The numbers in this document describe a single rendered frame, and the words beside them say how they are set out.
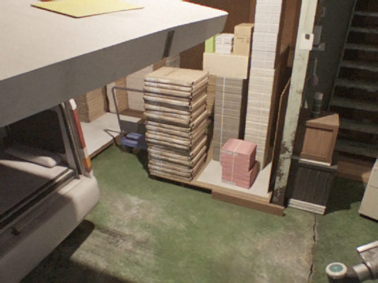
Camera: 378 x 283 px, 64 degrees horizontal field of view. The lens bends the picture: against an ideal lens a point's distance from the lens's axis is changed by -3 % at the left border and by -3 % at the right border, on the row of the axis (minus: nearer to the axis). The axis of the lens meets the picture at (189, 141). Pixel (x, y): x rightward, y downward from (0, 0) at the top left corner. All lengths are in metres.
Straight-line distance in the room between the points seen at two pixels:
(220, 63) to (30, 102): 2.57
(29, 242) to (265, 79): 2.25
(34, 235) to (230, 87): 2.06
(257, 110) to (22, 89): 2.66
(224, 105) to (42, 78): 2.65
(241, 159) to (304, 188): 0.60
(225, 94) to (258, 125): 0.45
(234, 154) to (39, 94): 2.43
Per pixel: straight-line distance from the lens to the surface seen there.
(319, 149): 2.75
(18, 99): 0.56
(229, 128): 3.19
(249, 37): 2.94
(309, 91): 3.42
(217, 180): 3.12
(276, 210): 2.91
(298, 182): 2.90
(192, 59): 7.33
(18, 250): 2.08
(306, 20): 2.38
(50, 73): 0.58
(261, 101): 3.02
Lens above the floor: 1.86
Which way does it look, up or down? 28 degrees down
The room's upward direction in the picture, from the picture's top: straight up
